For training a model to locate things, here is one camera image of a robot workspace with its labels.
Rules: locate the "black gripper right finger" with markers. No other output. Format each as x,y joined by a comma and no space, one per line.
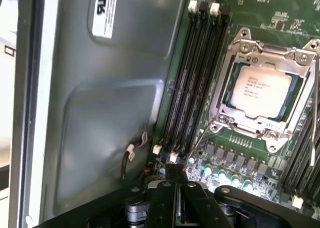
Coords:
200,208

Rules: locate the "open grey PC case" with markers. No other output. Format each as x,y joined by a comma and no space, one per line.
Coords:
112,100

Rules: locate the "thin metal locking lever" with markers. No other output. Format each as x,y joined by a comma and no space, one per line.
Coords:
316,100
200,144

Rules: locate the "CPU socket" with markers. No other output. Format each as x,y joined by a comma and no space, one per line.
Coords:
221,87

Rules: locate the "black RAM slot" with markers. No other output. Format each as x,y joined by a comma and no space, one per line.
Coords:
175,79
290,163
204,85
301,168
195,83
185,80
312,173

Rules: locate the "white label sticker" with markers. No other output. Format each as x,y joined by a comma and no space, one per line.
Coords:
105,17

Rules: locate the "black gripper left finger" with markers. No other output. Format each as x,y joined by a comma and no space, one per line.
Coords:
163,205

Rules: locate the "silver CPU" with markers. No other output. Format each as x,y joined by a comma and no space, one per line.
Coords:
260,90

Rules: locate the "green motherboard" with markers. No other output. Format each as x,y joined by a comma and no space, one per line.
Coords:
250,15

